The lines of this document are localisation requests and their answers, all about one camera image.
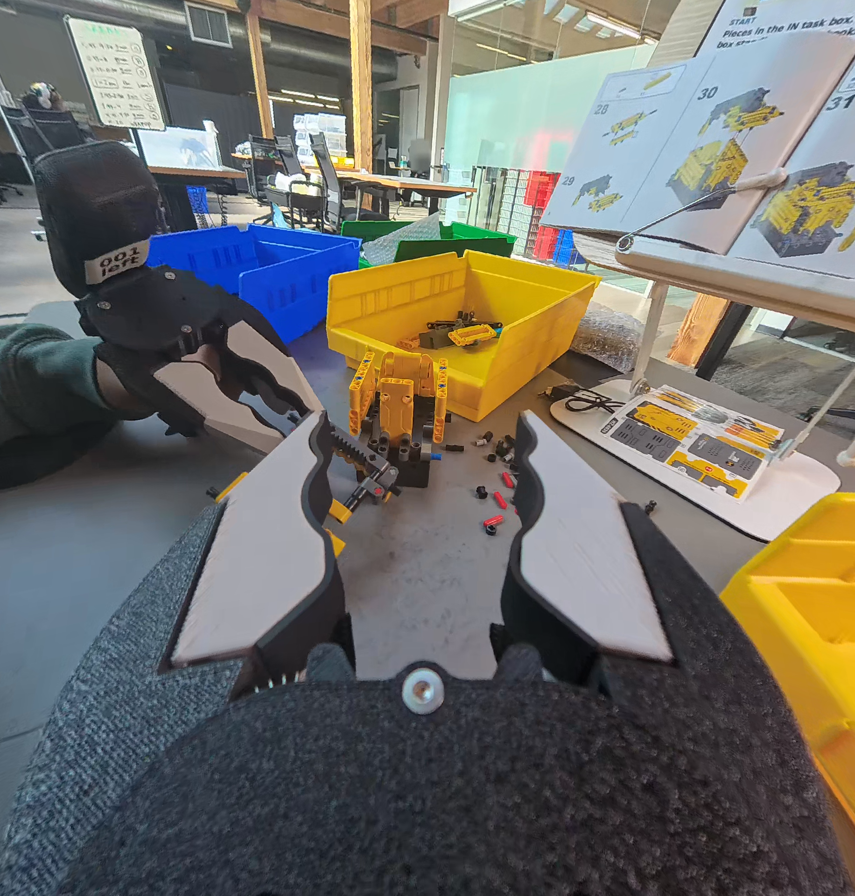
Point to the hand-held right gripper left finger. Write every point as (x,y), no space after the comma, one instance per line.
(259,560)

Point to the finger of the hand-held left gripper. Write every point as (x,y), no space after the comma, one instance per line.
(217,402)
(266,353)

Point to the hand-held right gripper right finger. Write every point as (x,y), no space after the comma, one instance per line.
(581,567)

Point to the yellow black lego model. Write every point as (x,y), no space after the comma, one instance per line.
(399,392)

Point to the yellow lego gear subassembly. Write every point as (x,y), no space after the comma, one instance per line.
(378,479)

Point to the pile of small lego pins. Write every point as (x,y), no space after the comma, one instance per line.
(499,498)

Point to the orange lego piece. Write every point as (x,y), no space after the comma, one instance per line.
(408,343)

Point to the olive lego block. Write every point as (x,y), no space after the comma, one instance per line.
(433,341)

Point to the lego sticker sheet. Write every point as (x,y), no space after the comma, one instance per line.
(693,441)

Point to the black lego links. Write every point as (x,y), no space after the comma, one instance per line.
(462,320)

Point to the lego instruction booklet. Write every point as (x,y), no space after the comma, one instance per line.
(679,140)

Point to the person's left hand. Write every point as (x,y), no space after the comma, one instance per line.
(130,392)

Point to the blue plastic bin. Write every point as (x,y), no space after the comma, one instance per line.
(287,294)

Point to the bubble wrap sheet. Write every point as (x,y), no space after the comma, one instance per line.
(606,336)
(399,241)

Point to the black plug adapter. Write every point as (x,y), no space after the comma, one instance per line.
(566,390)

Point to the black office chair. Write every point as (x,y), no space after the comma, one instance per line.
(326,182)

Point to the large yellow open bin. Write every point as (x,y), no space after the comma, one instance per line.
(469,381)

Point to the wooden table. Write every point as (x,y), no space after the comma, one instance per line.
(399,185)

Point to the white book stand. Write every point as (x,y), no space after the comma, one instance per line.
(805,483)

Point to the whiteboard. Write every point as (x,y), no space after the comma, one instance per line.
(116,70)

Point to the green plastic bin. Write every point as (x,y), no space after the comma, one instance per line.
(483,241)

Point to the yellow divided parts bin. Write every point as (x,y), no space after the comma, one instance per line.
(819,630)

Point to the stack of coloured bins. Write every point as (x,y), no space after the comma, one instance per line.
(539,210)

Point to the white printed paper sign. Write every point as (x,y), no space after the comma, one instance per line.
(784,21)

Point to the yellow lego frame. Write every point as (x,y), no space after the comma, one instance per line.
(473,336)

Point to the wooden post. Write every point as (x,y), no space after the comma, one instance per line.
(361,84)

